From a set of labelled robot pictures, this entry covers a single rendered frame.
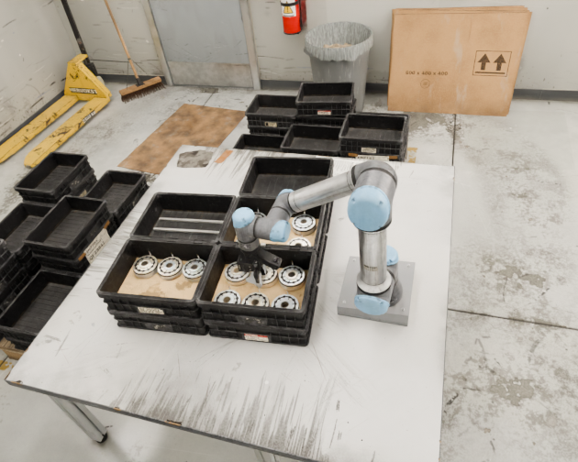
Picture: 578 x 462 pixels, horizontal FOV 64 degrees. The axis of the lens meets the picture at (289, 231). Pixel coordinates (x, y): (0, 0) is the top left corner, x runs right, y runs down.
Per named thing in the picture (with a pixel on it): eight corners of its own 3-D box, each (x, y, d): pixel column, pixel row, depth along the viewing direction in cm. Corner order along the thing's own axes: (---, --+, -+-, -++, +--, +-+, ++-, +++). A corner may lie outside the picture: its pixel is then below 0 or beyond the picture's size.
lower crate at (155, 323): (228, 280, 202) (223, 261, 193) (207, 338, 181) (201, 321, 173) (145, 272, 210) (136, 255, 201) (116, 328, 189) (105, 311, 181)
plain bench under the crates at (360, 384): (439, 256, 290) (455, 166, 242) (416, 549, 183) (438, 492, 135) (207, 226, 333) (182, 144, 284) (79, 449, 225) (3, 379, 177)
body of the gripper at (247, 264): (245, 258, 178) (239, 236, 170) (266, 260, 176) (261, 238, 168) (238, 273, 173) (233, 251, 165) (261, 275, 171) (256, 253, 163)
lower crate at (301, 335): (319, 287, 194) (317, 268, 185) (308, 349, 173) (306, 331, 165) (228, 280, 202) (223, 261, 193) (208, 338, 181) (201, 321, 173)
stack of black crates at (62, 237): (94, 246, 309) (64, 194, 277) (133, 252, 301) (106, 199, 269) (57, 292, 282) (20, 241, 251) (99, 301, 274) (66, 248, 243)
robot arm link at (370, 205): (395, 290, 168) (397, 168, 131) (387, 324, 158) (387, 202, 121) (362, 284, 172) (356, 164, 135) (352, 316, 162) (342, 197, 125)
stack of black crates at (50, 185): (78, 201, 346) (50, 151, 315) (113, 205, 338) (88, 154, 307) (45, 238, 319) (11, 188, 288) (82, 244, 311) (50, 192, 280)
